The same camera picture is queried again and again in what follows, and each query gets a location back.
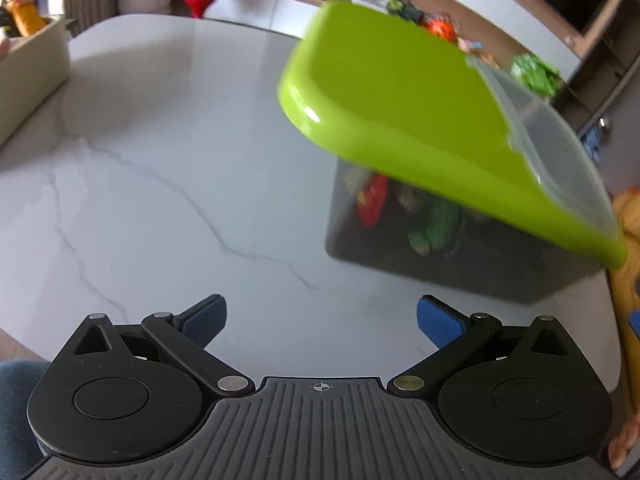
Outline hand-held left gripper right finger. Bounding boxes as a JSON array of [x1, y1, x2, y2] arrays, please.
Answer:
[[387, 295, 571, 399]]

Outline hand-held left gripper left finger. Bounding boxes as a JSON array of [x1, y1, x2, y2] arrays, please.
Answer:
[[72, 293, 256, 399]]

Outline clear plastic storage box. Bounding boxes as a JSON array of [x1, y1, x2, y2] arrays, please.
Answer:
[[323, 156, 609, 306]]

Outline green storage box lid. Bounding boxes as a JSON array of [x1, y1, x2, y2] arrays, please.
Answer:
[[277, 0, 629, 269]]

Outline white marble desktop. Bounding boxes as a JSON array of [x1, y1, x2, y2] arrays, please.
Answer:
[[0, 15, 625, 397]]

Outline green toy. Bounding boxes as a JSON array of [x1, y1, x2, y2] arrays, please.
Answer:
[[406, 194, 462, 257]]

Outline red plastic toy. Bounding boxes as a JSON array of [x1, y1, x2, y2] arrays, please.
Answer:
[[356, 174, 392, 227]]

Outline person's leg in jeans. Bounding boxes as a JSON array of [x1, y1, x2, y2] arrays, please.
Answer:
[[0, 359, 52, 480]]

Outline blue toy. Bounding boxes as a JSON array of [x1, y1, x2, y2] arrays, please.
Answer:
[[581, 127, 602, 162]]

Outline orange pumpkin toy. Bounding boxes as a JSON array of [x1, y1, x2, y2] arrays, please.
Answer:
[[421, 14, 459, 42]]

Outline beige storage bin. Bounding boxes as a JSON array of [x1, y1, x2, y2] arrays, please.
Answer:
[[0, 13, 72, 147]]

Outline orange bottle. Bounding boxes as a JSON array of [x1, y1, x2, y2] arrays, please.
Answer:
[[8, 0, 49, 39]]

